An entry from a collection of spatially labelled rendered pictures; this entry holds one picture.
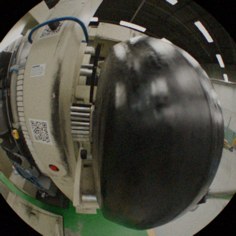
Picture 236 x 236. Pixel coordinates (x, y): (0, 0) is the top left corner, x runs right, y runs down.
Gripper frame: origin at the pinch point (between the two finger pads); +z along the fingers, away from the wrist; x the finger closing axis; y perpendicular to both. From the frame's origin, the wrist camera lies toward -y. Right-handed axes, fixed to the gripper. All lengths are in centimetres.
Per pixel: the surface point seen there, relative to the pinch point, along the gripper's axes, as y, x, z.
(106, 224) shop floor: 80, -58, -38
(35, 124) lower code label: 8, -19, 61
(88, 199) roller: 25.1, -24.0, 30.5
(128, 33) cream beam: -16, 33, 85
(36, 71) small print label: -2, -14, 69
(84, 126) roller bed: 48, 5, 64
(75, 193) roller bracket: 25, -26, 37
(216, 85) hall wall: -371, 1061, -342
